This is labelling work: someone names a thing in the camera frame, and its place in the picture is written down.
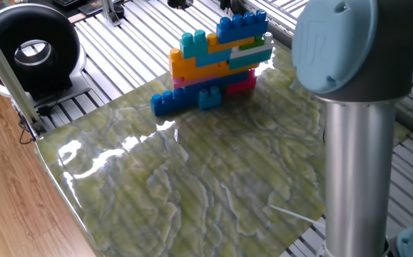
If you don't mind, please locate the dark blue four-stud block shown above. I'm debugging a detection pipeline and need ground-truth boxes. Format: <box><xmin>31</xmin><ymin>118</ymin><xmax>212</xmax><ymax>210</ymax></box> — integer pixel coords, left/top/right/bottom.
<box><xmin>215</xmin><ymin>9</ymin><xmax>270</xmax><ymax>44</ymax></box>

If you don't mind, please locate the slim orange toy block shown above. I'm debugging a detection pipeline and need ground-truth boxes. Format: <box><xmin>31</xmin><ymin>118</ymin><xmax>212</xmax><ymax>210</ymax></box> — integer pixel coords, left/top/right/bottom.
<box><xmin>206</xmin><ymin>33</ymin><xmax>256</xmax><ymax>54</ymax></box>

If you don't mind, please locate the green flat toy block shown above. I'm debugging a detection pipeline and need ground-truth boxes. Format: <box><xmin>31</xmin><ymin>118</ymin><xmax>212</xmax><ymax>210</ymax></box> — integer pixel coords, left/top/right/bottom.
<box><xmin>239</xmin><ymin>34</ymin><xmax>265</xmax><ymax>51</ymax></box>

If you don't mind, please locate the white toy block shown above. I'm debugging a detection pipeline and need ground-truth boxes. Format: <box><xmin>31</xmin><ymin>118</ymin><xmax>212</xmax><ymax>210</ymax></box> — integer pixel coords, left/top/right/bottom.
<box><xmin>229</xmin><ymin>31</ymin><xmax>275</xmax><ymax>60</ymax></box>

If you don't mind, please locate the teal two-stud toy block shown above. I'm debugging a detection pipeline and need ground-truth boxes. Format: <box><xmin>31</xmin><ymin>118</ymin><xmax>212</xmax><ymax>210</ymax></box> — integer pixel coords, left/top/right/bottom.
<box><xmin>179</xmin><ymin>29</ymin><xmax>209</xmax><ymax>60</ymax></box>

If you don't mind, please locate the light blue flat block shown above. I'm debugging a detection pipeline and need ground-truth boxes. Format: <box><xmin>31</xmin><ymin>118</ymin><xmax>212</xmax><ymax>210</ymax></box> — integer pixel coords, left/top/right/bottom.
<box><xmin>195</xmin><ymin>48</ymin><xmax>233</xmax><ymax>68</ymax></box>

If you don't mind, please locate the long teal toy block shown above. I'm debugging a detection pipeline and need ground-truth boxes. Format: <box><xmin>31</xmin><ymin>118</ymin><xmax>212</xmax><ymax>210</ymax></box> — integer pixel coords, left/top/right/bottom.
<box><xmin>228</xmin><ymin>48</ymin><xmax>274</xmax><ymax>71</ymax></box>

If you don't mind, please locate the long orange toy block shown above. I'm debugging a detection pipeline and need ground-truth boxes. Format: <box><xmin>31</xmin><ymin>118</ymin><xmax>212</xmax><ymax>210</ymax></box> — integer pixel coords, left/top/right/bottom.
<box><xmin>183</xmin><ymin>61</ymin><xmax>260</xmax><ymax>82</ymax></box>

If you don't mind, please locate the medium blue toy block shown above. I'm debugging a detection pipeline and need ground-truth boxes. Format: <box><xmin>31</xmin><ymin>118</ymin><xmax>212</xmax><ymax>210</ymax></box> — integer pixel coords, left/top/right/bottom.
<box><xmin>183</xmin><ymin>70</ymin><xmax>250</xmax><ymax>97</ymax></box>

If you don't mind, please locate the chunky orange toy block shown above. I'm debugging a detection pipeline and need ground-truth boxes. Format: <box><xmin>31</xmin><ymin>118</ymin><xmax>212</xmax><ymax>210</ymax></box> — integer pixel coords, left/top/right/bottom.
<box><xmin>168</xmin><ymin>48</ymin><xmax>198</xmax><ymax>81</ymax></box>

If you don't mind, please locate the magenta toy block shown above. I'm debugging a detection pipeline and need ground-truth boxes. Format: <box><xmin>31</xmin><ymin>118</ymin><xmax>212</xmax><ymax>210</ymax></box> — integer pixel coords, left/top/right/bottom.
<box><xmin>225</xmin><ymin>68</ymin><xmax>258</xmax><ymax>95</ymax></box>

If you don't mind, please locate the light pink toy block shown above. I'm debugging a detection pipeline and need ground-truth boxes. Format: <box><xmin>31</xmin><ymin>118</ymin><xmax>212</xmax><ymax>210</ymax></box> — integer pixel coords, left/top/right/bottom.
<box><xmin>171</xmin><ymin>73</ymin><xmax>221</xmax><ymax>90</ymax></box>

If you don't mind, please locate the light blue crosswise block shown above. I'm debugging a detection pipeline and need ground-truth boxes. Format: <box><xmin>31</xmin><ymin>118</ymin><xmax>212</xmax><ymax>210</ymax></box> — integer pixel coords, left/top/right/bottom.
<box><xmin>197</xmin><ymin>85</ymin><xmax>223</xmax><ymax>111</ymax></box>

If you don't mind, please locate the long blue base block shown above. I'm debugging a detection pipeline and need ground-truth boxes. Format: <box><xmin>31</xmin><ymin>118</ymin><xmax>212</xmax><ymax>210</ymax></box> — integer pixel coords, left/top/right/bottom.
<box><xmin>150</xmin><ymin>85</ymin><xmax>228</xmax><ymax>117</ymax></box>

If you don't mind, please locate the dark flat notebook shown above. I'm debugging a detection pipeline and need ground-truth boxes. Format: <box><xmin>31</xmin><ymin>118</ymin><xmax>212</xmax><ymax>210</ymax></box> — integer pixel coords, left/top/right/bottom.
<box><xmin>77</xmin><ymin>0</ymin><xmax>125</xmax><ymax>17</ymax></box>

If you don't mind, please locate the black keyboard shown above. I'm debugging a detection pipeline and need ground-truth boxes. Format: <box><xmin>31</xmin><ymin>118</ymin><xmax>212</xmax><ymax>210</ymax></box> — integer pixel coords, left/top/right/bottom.
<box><xmin>51</xmin><ymin>0</ymin><xmax>86</xmax><ymax>9</ymax></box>

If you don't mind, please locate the green marble-pattern mat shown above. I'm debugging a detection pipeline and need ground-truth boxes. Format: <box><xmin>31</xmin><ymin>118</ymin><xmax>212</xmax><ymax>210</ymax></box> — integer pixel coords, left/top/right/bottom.
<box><xmin>34</xmin><ymin>46</ymin><xmax>411</xmax><ymax>257</ymax></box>

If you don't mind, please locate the white zip tie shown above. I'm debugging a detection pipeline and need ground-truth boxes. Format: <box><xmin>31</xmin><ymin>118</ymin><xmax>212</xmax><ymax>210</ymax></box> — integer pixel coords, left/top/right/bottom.
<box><xmin>269</xmin><ymin>203</ymin><xmax>327</xmax><ymax>226</ymax></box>

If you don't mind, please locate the black round mount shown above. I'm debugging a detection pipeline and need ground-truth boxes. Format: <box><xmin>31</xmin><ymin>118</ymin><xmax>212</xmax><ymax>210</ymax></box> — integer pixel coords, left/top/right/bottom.
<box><xmin>166</xmin><ymin>0</ymin><xmax>195</xmax><ymax>11</ymax></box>

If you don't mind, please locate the aluminium frame post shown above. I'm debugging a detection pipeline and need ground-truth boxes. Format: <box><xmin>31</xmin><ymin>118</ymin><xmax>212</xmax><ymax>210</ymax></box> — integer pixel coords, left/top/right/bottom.
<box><xmin>0</xmin><ymin>12</ymin><xmax>46</xmax><ymax>137</ymax></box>
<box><xmin>101</xmin><ymin>0</ymin><xmax>122</xmax><ymax>28</ymax></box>

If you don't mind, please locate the black ring-shaped device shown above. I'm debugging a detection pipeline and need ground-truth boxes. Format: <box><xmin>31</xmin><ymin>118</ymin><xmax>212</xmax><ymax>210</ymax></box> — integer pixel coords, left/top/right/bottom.
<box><xmin>0</xmin><ymin>2</ymin><xmax>92</xmax><ymax>108</ymax></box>

